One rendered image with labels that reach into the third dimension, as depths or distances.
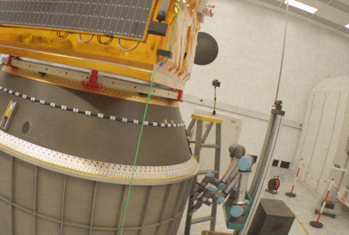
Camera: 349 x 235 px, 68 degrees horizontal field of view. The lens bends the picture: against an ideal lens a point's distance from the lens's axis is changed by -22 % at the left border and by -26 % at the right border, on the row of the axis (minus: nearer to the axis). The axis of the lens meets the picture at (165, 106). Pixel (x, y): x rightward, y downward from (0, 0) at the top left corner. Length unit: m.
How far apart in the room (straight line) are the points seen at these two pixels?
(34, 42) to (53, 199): 1.00
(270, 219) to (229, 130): 3.34
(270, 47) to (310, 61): 1.62
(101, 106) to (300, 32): 9.30
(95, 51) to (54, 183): 0.81
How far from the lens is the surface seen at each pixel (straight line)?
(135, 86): 2.06
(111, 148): 1.92
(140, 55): 1.69
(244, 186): 2.57
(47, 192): 1.92
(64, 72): 1.98
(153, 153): 2.09
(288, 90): 10.28
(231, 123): 5.91
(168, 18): 1.74
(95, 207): 1.94
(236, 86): 9.92
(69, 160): 1.83
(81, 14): 1.82
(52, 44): 1.91
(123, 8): 1.73
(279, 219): 2.93
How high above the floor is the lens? 1.72
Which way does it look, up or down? 3 degrees down
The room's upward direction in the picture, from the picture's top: 13 degrees clockwise
